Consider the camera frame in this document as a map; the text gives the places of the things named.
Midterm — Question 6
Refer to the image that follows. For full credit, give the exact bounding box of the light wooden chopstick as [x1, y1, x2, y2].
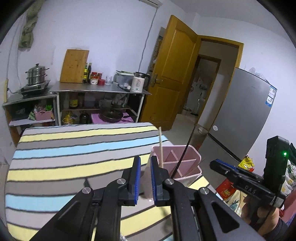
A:
[159, 126, 164, 168]

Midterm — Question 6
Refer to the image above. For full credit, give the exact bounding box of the black thin chopstick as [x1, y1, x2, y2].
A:
[171, 122, 197, 179]

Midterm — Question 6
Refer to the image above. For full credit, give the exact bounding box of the steel kitchen shelf table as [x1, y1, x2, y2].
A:
[50, 81, 152, 126]

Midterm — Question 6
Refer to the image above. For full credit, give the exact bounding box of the person right hand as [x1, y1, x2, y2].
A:
[241, 196, 280, 236]

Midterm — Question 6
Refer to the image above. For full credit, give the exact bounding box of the yellow snack bag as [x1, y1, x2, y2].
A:
[238, 155, 255, 172]

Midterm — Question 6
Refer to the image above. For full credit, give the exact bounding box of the pink utensil holder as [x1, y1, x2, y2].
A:
[141, 145, 203, 200]

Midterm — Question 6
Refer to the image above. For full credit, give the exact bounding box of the silver refrigerator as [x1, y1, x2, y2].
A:
[198, 68, 277, 188]

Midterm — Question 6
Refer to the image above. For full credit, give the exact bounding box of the black frying pan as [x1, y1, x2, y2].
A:
[99, 110, 130, 123]

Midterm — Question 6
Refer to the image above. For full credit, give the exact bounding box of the striped tablecloth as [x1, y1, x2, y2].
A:
[4, 122, 211, 241]

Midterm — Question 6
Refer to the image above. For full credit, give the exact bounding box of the white electric kettle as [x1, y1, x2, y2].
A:
[131, 72, 151, 92]

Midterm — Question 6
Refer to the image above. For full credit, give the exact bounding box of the yellow wooden door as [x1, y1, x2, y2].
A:
[140, 15, 201, 131]

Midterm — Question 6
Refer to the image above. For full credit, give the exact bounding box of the clear plastic storage box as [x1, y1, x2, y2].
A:
[113, 70, 134, 87]

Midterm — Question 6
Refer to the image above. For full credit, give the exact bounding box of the pink small basket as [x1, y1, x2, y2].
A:
[34, 109, 53, 121]

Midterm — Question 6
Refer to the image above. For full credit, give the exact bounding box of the red sauce jar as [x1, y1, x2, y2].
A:
[89, 72, 99, 85]

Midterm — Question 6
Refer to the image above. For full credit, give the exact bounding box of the low wooden side shelf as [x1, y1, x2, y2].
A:
[2, 90, 60, 145]

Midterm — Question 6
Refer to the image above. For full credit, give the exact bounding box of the wooden cutting board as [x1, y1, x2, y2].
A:
[60, 49, 89, 83]

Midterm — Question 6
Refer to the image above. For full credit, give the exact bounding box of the induction cooker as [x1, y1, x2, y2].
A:
[19, 80, 50, 96]

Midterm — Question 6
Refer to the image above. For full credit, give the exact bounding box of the stainless steamer pot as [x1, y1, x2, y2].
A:
[26, 63, 49, 86]

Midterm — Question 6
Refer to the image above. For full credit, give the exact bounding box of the white power strip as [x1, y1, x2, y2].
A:
[3, 79, 9, 103]

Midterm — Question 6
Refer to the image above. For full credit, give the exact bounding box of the green hanging cloth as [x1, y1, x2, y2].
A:
[18, 0, 45, 49]

